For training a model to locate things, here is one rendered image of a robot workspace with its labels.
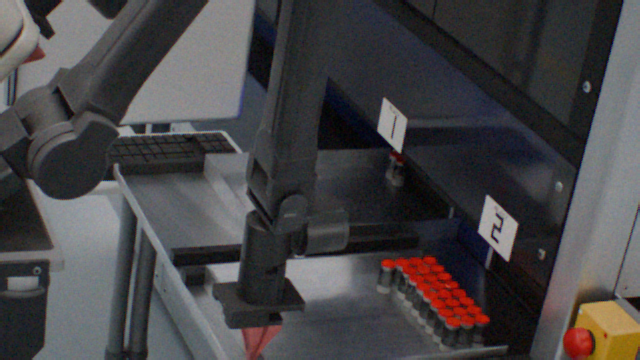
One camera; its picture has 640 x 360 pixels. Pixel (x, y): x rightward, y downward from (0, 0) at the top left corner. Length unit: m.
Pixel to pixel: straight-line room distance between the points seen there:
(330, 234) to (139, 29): 0.41
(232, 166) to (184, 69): 0.36
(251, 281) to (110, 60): 0.39
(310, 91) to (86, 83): 0.26
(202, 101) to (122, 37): 1.20
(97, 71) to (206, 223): 0.72
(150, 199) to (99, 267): 1.54
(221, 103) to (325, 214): 0.98
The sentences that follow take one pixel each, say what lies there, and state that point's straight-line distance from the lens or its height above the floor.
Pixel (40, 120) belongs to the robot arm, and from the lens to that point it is 1.30.
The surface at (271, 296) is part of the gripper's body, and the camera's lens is 1.54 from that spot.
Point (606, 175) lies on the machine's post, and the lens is 1.58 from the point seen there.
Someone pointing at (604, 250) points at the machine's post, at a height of 1.09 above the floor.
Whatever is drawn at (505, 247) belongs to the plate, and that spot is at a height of 1.01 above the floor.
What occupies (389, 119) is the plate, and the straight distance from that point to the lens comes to 2.05.
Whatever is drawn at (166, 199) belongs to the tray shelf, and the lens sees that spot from 2.01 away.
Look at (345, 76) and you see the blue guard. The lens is 2.20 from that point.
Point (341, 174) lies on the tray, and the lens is 2.17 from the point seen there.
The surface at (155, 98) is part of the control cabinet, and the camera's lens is 2.42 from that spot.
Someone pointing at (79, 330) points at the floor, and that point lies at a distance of 3.27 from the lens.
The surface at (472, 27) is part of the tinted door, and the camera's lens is 1.85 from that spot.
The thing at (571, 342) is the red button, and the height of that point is 1.00.
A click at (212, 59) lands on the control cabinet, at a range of 2.43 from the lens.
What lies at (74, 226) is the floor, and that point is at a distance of 3.73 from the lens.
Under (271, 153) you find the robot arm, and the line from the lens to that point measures 1.42.
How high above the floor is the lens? 1.80
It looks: 25 degrees down
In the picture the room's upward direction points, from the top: 10 degrees clockwise
